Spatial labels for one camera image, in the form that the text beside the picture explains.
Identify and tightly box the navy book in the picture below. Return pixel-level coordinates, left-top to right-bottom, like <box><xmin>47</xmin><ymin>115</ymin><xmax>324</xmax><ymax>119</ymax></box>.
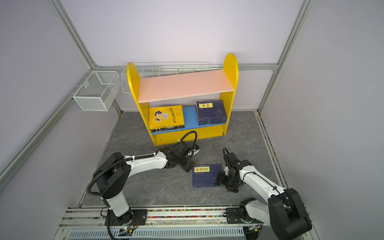
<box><xmin>198</xmin><ymin>119</ymin><xmax>227</xmax><ymax>126</ymax></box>
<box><xmin>196</xmin><ymin>100</ymin><xmax>228</xmax><ymax>120</ymax></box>
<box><xmin>192</xmin><ymin>164</ymin><xmax>223</xmax><ymax>188</ymax></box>

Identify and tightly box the yellow cartoon book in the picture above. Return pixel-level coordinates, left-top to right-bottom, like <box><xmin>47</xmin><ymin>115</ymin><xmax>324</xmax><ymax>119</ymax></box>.
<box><xmin>150</xmin><ymin>126</ymin><xmax>185</xmax><ymax>133</ymax></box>
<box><xmin>149</xmin><ymin>106</ymin><xmax>185</xmax><ymax>130</ymax></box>

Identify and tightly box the navy book bottom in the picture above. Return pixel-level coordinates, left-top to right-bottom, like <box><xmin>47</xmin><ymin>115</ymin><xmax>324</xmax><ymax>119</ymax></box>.
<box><xmin>196</xmin><ymin>100</ymin><xmax>228</xmax><ymax>120</ymax></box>

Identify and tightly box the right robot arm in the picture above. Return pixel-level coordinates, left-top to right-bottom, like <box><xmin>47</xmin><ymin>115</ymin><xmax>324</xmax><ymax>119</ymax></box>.
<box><xmin>217</xmin><ymin>148</ymin><xmax>313</xmax><ymax>240</ymax></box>

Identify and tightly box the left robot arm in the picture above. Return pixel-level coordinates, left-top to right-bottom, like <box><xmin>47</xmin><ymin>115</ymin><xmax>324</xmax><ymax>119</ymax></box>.
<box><xmin>87</xmin><ymin>131</ymin><xmax>199</xmax><ymax>226</ymax></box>

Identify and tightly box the yellow wooden bookshelf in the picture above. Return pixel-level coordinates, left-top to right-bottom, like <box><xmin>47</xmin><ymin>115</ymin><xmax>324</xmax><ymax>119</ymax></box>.
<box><xmin>126</xmin><ymin>53</ymin><xmax>239</xmax><ymax>146</ymax></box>

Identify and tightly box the white mesh basket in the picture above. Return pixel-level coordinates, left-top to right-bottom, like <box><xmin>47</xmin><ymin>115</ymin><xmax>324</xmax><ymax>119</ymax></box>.
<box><xmin>73</xmin><ymin>71</ymin><xmax>121</xmax><ymax>112</ymax></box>

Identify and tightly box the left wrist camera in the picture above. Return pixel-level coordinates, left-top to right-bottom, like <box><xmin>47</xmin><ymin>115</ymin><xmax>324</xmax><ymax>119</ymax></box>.
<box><xmin>192</xmin><ymin>144</ymin><xmax>200</xmax><ymax>156</ymax></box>

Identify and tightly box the white wire rack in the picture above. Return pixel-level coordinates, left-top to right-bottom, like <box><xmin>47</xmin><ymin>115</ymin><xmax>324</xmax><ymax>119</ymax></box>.
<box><xmin>136</xmin><ymin>62</ymin><xmax>217</xmax><ymax>79</ymax></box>

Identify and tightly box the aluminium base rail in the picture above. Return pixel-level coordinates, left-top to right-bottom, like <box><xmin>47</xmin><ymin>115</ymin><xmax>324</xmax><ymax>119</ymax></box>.
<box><xmin>54</xmin><ymin>206</ymin><xmax>277</xmax><ymax>240</ymax></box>

